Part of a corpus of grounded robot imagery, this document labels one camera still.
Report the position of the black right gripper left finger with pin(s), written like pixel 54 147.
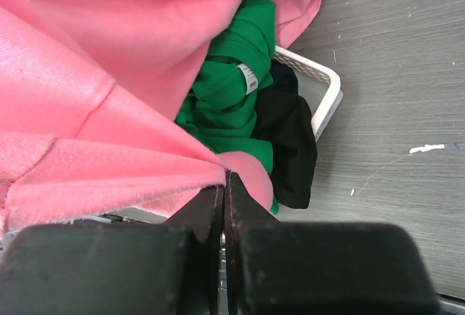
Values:
pixel 118 268

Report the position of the pink t shirt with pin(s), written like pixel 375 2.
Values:
pixel 90 90

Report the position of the black t shirt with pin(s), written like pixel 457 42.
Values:
pixel 284 120

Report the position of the white plastic basket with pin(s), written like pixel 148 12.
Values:
pixel 318 85

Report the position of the navy blue t shirt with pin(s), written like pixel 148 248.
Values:
pixel 283 78

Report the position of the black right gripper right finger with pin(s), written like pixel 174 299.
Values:
pixel 276 267

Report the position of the green t shirt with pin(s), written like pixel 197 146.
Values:
pixel 219 110

